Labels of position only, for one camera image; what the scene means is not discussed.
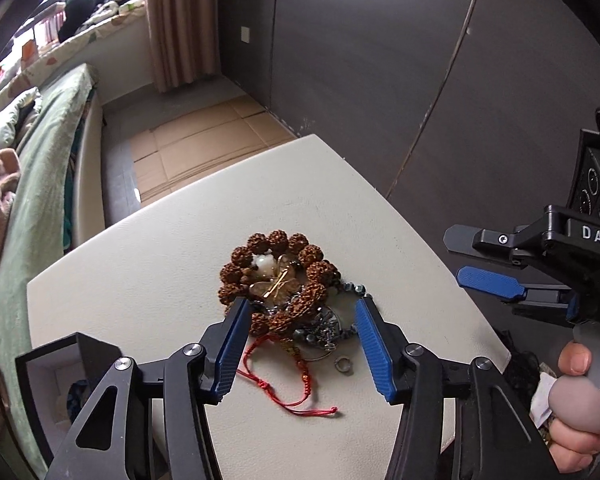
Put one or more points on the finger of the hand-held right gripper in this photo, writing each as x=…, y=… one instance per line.
x=495, y=242
x=490, y=282

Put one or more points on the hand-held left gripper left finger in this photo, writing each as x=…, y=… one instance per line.
x=230, y=355

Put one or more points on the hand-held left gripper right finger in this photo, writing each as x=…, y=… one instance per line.
x=375, y=355

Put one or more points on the gold butterfly hair clip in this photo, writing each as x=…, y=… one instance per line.
x=280, y=283

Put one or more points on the white stone pendant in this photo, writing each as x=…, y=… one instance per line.
x=264, y=264

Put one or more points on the black jewelry box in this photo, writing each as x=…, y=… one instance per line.
x=100, y=351

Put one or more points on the person's right hand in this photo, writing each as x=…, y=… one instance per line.
x=575, y=450

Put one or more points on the cardboard floor sheets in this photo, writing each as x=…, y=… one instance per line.
x=200, y=145

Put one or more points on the grey wardrobe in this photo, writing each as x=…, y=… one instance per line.
x=380, y=60

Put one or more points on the bed with green blanket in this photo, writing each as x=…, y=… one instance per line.
x=40, y=185

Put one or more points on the light floral quilt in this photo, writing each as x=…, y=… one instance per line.
x=5, y=120

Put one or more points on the brown curtain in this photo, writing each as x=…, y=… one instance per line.
x=185, y=25

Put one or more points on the patterned window seat cushion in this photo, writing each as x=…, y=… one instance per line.
x=80, y=45

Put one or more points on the orange box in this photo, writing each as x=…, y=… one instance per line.
x=28, y=50

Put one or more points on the pink box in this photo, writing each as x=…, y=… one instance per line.
x=47, y=25

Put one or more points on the dark backpack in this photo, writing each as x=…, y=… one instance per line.
x=82, y=7

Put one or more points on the cream bed frame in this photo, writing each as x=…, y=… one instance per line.
x=90, y=175

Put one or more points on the white wall socket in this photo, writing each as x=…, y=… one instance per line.
x=245, y=34

